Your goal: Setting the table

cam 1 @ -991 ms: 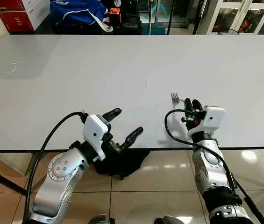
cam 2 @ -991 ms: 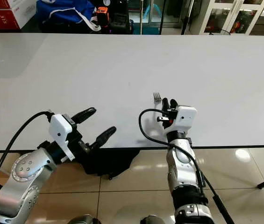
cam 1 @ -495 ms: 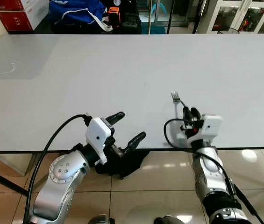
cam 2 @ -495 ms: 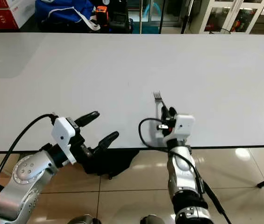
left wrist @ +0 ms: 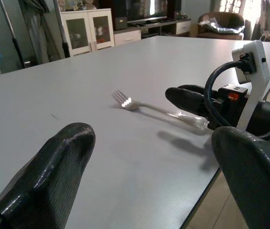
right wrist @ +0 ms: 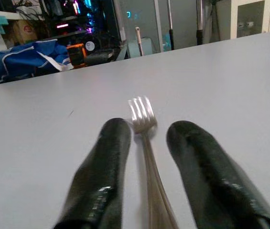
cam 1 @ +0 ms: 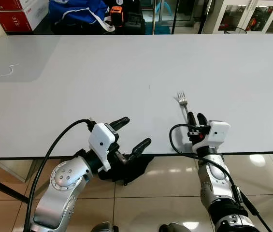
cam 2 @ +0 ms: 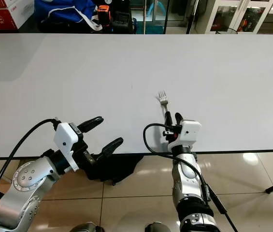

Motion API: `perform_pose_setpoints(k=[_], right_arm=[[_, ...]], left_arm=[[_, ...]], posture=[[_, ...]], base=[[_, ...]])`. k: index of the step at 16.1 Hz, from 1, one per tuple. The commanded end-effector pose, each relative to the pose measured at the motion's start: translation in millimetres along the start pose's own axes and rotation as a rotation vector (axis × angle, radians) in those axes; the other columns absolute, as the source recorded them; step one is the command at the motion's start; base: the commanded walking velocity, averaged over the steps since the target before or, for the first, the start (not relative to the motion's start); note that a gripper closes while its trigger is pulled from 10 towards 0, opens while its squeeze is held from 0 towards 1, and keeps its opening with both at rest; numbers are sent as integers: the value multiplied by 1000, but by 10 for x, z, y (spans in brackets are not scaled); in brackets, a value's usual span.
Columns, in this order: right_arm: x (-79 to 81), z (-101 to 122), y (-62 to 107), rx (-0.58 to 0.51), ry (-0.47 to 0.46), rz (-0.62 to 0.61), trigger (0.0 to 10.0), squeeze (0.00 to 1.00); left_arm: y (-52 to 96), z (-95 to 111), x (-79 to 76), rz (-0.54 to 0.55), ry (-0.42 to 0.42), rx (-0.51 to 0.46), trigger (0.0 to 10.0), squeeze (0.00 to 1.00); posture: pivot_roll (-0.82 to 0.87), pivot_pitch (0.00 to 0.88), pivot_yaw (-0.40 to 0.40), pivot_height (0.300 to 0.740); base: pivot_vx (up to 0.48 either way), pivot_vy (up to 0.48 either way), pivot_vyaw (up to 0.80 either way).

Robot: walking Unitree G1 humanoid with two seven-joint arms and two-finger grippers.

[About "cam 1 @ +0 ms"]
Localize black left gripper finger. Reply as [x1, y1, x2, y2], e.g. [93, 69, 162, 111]
[108, 116, 130, 132]
[127, 138, 152, 162]

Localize silver metal fork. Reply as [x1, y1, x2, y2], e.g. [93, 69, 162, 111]
[174, 91, 193, 121]

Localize grey robot left leg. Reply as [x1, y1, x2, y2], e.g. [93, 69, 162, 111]
[90, 221, 120, 232]

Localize grey robot leg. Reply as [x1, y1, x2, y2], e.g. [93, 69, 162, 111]
[90, 221, 120, 232]
[158, 222, 193, 232]

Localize grey robot right leg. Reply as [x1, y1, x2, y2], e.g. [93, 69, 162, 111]
[158, 222, 193, 232]

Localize black case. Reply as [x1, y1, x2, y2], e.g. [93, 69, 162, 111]
[122, 0, 147, 35]

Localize thin black pole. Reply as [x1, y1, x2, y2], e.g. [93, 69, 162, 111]
[172, 0, 181, 34]

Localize orange black device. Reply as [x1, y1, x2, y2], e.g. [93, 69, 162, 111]
[110, 5, 124, 28]

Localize white glass display cabinet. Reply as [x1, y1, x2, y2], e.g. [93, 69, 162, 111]
[201, 0, 273, 34]

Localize black table leg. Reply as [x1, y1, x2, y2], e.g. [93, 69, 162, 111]
[0, 172, 31, 204]

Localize red white cardboard box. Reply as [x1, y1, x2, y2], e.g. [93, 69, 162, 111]
[0, 7, 50, 33]
[0, 0, 27, 12]

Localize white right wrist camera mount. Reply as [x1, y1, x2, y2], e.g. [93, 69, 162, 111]
[193, 121, 231, 156]

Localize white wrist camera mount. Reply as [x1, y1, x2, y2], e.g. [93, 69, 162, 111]
[87, 123, 119, 173]
[193, 121, 231, 156]

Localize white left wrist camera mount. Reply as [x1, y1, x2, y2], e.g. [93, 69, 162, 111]
[87, 123, 119, 173]

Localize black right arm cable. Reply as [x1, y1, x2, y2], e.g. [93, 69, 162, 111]
[169, 124, 273, 232]

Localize blue bag with white strap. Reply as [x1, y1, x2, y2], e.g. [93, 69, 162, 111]
[48, 0, 116, 33]

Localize thin white string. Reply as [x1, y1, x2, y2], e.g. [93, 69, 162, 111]
[0, 63, 20, 79]

